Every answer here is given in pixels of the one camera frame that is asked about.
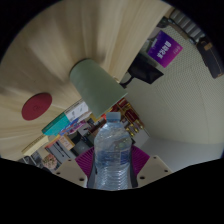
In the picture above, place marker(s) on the teal book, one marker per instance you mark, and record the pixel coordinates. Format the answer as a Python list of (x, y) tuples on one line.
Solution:
[(56, 125)]

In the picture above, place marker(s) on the clear plastic water bottle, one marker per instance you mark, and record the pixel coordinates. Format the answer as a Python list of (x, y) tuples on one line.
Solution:
[(112, 156)]

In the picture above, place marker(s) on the pink flowers in white pot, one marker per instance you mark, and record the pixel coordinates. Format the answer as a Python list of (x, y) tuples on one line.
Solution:
[(51, 161)]

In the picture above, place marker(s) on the white printed booklet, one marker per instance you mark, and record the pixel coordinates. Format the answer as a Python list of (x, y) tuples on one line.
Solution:
[(76, 110)]

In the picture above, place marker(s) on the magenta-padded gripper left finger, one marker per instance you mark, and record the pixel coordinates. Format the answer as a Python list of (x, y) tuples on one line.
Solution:
[(85, 161)]

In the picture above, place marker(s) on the dark suitcase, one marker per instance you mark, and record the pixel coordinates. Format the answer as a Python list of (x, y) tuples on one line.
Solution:
[(211, 56)]

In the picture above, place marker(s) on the pale green ribbed cup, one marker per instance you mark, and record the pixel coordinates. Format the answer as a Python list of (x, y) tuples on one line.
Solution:
[(95, 86)]

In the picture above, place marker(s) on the purple sign board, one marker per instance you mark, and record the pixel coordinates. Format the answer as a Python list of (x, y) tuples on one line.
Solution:
[(165, 49)]

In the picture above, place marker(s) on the small orange upright box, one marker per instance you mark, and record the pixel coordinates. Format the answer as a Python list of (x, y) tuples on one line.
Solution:
[(66, 142)]

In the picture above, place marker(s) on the flat round red coaster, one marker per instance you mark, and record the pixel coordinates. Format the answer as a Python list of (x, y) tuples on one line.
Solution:
[(36, 106)]

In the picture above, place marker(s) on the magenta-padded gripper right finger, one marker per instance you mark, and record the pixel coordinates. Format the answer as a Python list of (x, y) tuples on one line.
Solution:
[(140, 158)]

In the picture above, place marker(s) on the silver ribbed suitcase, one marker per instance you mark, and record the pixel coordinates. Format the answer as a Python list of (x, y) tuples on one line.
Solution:
[(186, 23)]

